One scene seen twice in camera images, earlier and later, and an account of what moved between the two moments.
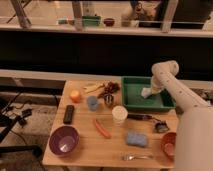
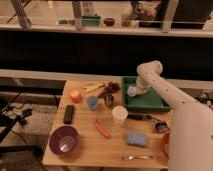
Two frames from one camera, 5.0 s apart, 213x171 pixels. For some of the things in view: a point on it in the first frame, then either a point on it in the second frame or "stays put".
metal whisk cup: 108,99 stays put
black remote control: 68,113 stays put
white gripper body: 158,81 → 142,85
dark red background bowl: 108,22 stays put
